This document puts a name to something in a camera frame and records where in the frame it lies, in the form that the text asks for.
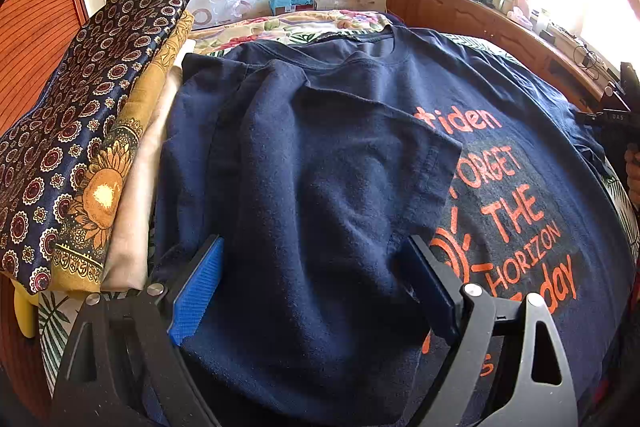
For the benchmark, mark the wooden headboard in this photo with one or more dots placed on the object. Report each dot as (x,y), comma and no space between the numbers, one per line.
(35,32)

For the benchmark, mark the floral bedsheet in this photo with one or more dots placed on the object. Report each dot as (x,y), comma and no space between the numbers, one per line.
(300,27)

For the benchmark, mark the navy patterned pillow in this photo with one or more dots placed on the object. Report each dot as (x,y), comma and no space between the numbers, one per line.
(75,107)

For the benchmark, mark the wooden cabinet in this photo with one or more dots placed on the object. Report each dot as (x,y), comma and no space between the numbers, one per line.
(450,12)

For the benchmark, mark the pink figurine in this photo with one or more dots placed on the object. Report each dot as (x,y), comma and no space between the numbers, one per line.
(520,7)

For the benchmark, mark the teal box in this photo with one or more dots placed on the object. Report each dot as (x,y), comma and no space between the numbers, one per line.
(280,2)

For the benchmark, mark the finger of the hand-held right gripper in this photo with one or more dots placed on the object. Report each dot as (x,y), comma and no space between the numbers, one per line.
(600,115)
(611,92)

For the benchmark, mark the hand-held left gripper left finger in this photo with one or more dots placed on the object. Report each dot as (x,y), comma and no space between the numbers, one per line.
(197,292)

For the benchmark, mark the yellow floral pillow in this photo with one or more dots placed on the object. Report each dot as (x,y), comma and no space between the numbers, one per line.
(105,197)

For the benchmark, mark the cream folded cloth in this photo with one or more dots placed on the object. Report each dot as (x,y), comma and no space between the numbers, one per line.
(140,207)

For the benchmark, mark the person's right hand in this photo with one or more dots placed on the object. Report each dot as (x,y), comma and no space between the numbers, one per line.
(633,174)

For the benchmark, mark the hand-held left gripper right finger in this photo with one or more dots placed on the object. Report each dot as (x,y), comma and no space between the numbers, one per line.
(432,294)

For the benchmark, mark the navy t-shirt with orange print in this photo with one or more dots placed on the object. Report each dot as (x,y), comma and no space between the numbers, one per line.
(310,182)

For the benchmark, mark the palm leaf print sheet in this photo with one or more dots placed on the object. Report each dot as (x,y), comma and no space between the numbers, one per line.
(55,322)

